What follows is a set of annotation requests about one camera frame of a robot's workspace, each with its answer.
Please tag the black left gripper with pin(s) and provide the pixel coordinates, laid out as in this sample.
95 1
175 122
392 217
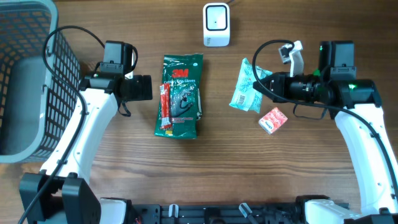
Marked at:
143 89

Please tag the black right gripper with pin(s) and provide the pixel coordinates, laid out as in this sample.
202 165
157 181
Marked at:
280 83

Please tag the red stick packet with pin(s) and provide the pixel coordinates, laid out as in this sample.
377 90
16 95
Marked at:
165 106

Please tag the teal tissue pack wrapper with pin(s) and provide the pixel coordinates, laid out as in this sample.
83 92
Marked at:
245 97

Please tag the red tissue packet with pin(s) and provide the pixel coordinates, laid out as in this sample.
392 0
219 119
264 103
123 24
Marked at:
273 120

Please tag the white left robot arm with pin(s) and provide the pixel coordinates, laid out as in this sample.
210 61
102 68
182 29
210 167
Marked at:
60 192

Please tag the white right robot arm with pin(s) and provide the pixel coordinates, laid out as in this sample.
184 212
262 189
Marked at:
355 105

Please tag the white barcode scanner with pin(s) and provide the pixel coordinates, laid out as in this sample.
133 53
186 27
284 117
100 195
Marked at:
216 24

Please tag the green 3M gloves pack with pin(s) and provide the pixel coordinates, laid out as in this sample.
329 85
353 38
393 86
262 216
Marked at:
183 73

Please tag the grey plastic basket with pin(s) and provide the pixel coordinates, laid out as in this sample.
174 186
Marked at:
35 106

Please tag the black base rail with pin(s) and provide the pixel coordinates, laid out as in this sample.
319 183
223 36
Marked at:
206 214

